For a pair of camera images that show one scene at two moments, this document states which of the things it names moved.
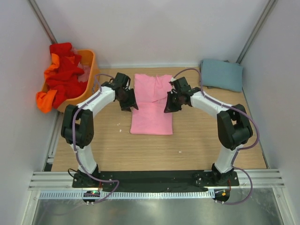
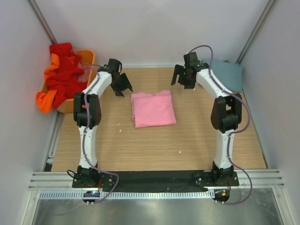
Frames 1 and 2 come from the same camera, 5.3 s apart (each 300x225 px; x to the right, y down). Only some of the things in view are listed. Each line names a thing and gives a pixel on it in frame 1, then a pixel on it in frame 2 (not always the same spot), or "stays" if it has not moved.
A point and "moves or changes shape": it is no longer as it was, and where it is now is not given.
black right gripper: [169, 107] → [178, 70]
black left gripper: [131, 102] → [124, 76]
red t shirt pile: [65, 80] stays
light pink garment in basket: [84, 77] stays
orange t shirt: [45, 99] stays
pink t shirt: [151, 93] moves or changes shape
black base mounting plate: [157, 179] stays
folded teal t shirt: [220, 74] stays
